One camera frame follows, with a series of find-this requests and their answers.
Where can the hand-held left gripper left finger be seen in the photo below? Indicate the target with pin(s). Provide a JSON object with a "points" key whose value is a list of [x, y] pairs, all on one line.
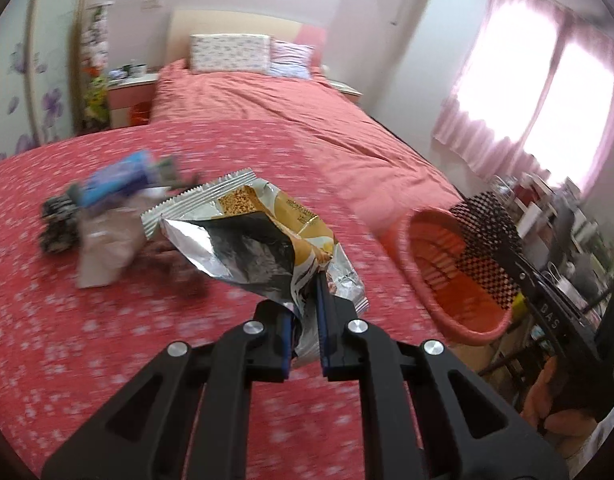
{"points": [[285, 341]]}

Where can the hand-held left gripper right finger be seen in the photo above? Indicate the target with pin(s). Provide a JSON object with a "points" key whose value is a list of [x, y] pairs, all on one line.
{"points": [[323, 322]]}

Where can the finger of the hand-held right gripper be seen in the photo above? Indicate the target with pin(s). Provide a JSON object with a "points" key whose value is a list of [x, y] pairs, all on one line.
{"points": [[487, 230]]}

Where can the orange plastic basket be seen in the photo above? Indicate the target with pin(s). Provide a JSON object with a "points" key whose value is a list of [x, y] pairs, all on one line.
{"points": [[452, 310]]}

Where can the silver yellow snack wrapper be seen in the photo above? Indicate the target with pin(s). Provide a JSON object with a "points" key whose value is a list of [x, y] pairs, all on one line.
{"points": [[247, 245]]}

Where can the person's right hand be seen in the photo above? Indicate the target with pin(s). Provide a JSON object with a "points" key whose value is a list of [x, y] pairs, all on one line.
{"points": [[544, 405]]}

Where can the cluttered desk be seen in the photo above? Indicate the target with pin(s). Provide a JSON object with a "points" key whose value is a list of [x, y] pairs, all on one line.
{"points": [[557, 230]]}

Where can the dark brown wrapper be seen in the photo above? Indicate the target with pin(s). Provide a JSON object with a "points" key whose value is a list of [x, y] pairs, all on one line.
{"points": [[179, 272]]}

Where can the pink curtain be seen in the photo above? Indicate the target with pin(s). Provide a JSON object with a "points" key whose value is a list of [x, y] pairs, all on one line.
{"points": [[467, 105]]}

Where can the red duvet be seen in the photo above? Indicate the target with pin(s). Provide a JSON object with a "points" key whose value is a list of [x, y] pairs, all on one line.
{"points": [[287, 125]]}

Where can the pale pink wrapper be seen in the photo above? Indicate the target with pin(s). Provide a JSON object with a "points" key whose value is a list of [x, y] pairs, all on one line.
{"points": [[107, 245]]}

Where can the grey green packet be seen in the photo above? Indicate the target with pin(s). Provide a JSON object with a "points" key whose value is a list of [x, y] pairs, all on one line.
{"points": [[169, 172]]}

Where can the blue packet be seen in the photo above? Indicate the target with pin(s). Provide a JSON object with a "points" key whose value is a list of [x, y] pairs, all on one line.
{"points": [[117, 177]]}

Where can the black patterned packet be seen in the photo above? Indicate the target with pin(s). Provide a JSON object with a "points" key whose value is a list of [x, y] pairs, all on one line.
{"points": [[59, 222]]}

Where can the striped pillow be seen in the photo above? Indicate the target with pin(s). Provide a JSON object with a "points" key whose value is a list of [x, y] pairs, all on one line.
{"points": [[291, 60]]}

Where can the red bag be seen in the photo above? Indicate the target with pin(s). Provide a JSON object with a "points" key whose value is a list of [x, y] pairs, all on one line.
{"points": [[140, 114]]}

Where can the white floral pillow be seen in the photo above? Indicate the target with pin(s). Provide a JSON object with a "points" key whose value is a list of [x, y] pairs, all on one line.
{"points": [[229, 53]]}

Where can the pink white nightstand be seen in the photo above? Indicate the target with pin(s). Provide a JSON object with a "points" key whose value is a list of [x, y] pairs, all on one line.
{"points": [[129, 92]]}

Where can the mug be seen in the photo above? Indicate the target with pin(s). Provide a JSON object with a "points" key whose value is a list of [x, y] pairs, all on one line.
{"points": [[139, 69]]}

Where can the beige bed headboard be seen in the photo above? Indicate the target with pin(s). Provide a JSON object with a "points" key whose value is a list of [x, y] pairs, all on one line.
{"points": [[237, 22]]}

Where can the hanging flower decoration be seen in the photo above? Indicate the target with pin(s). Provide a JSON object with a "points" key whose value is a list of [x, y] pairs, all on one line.
{"points": [[94, 60]]}

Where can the wardrobe with purple flowers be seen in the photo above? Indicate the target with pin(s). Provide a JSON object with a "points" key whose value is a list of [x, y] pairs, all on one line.
{"points": [[22, 85]]}

